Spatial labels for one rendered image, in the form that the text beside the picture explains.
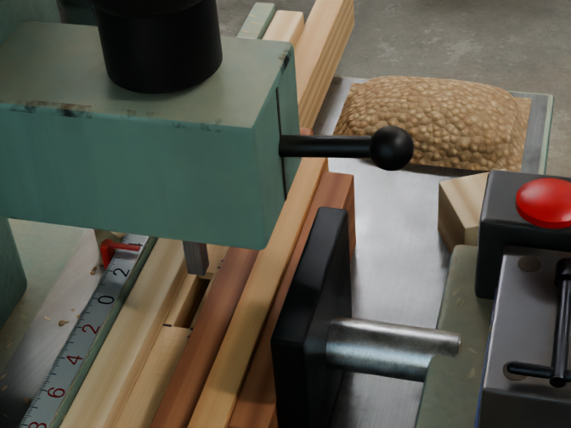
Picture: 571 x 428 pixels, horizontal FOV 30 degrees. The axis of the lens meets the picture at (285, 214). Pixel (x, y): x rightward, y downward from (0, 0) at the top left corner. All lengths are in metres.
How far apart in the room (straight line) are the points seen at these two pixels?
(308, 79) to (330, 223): 0.22
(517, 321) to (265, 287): 0.14
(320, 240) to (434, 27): 2.13
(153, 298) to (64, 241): 0.29
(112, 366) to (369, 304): 0.16
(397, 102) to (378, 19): 1.94
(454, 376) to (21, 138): 0.22
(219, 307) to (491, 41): 2.07
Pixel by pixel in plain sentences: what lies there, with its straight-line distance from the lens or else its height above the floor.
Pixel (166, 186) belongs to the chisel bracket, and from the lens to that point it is 0.47.
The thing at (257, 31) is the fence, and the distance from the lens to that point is 0.72.
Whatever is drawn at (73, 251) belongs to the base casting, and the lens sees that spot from 0.81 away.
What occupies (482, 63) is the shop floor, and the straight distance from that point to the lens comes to 2.47.
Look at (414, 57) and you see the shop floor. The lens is 2.49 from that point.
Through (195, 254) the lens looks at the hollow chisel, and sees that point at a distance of 0.54.
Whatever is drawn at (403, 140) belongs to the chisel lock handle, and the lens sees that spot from 0.46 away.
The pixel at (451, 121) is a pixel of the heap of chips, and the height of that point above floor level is 0.92.
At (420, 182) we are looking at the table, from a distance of 0.67.
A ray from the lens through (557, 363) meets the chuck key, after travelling 0.42.
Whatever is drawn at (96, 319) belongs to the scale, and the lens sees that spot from 0.53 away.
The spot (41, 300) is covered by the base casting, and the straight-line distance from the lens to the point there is 0.78.
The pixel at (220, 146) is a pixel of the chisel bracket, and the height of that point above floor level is 1.06.
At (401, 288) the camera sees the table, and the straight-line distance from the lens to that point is 0.60.
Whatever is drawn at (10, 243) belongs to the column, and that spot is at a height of 0.85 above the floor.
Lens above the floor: 1.32
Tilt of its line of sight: 40 degrees down
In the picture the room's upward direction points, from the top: 5 degrees counter-clockwise
